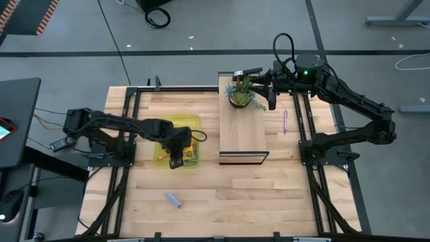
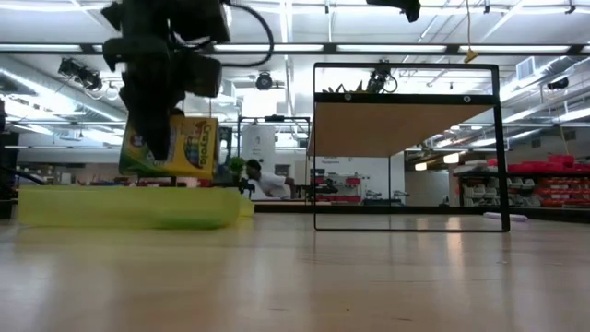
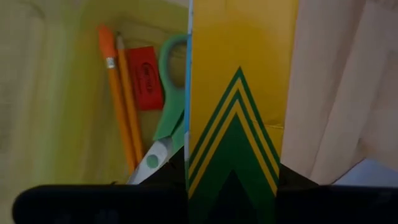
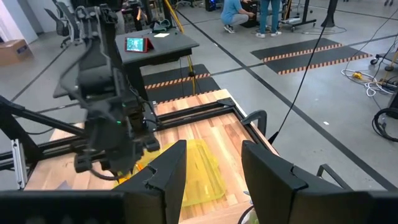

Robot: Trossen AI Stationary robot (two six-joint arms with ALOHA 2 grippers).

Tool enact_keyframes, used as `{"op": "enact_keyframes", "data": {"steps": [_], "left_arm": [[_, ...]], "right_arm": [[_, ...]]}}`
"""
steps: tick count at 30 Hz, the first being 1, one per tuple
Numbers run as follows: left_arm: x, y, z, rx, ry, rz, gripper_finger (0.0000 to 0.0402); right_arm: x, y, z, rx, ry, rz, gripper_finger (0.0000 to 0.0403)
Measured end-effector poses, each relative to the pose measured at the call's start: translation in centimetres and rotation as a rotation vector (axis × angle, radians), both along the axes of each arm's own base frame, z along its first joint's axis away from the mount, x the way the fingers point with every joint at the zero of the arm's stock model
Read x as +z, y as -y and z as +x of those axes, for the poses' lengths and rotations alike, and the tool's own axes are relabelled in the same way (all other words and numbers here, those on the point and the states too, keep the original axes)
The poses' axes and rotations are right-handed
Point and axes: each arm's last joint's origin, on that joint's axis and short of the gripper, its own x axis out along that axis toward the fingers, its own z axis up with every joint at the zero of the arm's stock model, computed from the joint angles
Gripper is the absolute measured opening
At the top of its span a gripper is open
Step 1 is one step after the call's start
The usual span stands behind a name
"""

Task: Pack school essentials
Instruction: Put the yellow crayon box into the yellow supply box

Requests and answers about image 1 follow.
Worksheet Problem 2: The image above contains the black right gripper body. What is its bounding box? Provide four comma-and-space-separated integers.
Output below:
267, 60, 297, 111

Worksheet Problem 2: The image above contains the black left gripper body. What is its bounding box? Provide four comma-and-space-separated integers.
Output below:
163, 126, 192, 169

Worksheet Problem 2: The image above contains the yellow crayon box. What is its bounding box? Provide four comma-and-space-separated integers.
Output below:
183, 143, 200, 159

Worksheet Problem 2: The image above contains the yellow translucent pencil case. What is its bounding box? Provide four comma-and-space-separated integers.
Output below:
153, 114, 202, 169

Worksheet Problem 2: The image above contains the white sticky note pad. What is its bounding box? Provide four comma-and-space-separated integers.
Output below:
165, 192, 183, 209

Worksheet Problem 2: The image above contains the black stapler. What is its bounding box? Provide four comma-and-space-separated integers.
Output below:
231, 67, 263, 83

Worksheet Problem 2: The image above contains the succulent plant in black pot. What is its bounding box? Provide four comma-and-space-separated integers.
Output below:
224, 75, 267, 112

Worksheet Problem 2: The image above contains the wooden riser shelf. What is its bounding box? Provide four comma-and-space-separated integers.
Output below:
218, 76, 270, 166

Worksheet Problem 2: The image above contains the black power adapter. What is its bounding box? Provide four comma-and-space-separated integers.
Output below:
49, 136, 75, 153

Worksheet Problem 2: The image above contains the grey desk leg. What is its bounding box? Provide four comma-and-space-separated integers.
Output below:
365, 0, 430, 27

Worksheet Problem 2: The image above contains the grey floor foot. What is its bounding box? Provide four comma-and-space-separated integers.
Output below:
398, 104, 430, 114

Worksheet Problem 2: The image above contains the black side desk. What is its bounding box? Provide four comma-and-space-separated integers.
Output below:
0, 77, 42, 169

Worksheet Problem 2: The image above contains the red cased phone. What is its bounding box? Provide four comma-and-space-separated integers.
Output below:
0, 117, 17, 142

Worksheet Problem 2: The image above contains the grey side table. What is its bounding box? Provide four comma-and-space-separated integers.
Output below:
0, 164, 43, 242

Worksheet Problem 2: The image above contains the black computer mouse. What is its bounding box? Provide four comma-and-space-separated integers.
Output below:
0, 189, 24, 223

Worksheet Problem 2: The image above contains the black mat orange striped edge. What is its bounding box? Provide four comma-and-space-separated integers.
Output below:
0, 0, 60, 36

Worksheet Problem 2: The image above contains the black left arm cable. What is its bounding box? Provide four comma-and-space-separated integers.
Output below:
189, 129, 208, 143

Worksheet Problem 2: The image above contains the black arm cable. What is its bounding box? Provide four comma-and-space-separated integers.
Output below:
189, 129, 208, 143
272, 32, 297, 69

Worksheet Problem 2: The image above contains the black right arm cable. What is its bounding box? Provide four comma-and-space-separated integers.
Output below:
272, 32, 297, 69

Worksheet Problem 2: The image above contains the black aluminium table frame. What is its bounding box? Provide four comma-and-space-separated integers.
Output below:
76, 75, 363, 242

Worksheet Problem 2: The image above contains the coiled black floor cable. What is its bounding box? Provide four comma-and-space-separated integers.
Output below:
144, 6, 171, 30

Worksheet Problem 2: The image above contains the white floor cable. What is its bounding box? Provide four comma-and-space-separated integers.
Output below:
394, 52, 430, 71

